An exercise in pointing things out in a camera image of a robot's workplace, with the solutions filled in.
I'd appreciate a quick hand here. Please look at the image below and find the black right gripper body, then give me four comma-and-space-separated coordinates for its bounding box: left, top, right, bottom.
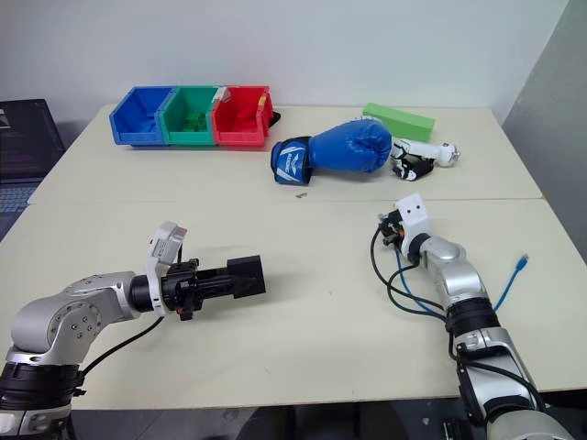
385, 209, 407, 249

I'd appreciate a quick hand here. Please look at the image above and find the small black box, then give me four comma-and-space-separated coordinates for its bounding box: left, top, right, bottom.
226, 253, 268, 300

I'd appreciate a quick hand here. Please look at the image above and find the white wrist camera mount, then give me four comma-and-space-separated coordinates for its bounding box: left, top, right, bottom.
394, 193, 433, 256
145, 220, 190, 318

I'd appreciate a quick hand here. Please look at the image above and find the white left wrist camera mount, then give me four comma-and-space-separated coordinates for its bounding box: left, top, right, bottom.
145, 220, 190, 318

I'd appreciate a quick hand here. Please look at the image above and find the green rectangular block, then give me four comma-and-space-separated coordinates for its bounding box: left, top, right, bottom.
361, 102, 437, 143

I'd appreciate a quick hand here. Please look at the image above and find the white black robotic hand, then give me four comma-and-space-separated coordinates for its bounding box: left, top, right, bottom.
389, 137, 460, 182

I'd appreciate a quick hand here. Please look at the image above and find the blue plastic storage bin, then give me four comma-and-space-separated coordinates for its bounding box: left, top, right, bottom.
107, 85, 179, 149

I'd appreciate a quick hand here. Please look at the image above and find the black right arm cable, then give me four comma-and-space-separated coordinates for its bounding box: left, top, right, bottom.
369, 225, 453, 325

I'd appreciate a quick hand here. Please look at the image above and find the dark laptop computer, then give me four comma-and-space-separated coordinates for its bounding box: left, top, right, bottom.
0, 97, 66, 244

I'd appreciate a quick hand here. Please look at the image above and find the blue Ethernet cable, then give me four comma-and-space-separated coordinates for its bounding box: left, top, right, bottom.
392, 251, 531, 320

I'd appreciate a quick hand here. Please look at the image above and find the green plastic storage bin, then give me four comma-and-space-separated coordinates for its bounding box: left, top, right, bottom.
157, 85, 222, 148

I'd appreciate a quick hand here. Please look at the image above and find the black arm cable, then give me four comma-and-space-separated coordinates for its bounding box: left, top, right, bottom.
78, 314, 166, 379
369, 225, 453, 325

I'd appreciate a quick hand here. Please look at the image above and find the green blocks pile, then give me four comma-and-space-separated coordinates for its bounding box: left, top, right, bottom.
182, 109, 208, 135

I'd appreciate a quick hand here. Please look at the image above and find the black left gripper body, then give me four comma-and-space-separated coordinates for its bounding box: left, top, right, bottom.
161, 258, 204, 323

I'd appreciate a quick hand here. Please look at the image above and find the red plastic storage bin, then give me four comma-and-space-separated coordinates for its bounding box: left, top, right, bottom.
211, 84, 272, 149

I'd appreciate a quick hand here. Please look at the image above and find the blue boxing glove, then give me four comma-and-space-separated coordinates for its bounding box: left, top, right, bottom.
270, 120, 394, 187

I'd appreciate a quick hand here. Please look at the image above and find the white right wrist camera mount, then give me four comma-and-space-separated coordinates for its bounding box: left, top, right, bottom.
394, 193, 433, 256

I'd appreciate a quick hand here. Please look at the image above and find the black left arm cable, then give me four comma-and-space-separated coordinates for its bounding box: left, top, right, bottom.
78, 314, 166, 379

